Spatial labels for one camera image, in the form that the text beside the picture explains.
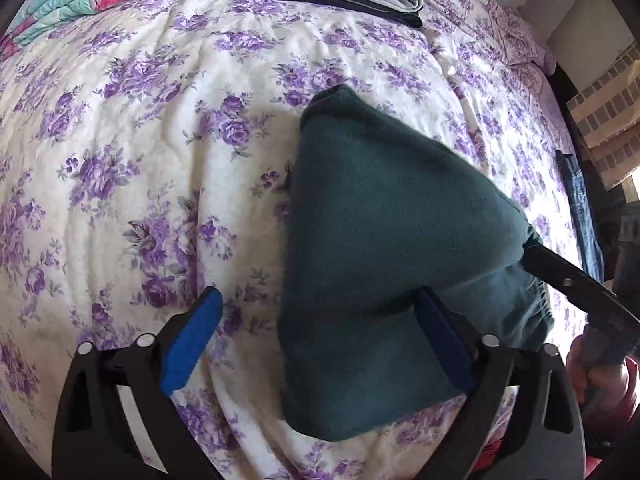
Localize person's right hand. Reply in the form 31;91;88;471
566;325;640;413

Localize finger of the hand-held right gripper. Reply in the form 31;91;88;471
522;242;640;348

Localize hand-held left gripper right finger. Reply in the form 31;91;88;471
415;287;586;480

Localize folded black garment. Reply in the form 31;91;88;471
267;0;425;30

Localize blue jeans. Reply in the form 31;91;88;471
555;149;606;283

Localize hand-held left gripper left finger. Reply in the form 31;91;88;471
50;286;224;480

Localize teal pants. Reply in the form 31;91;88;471
277;84;556;443

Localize purple floral bed sheet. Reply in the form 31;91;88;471
0;0;601;480

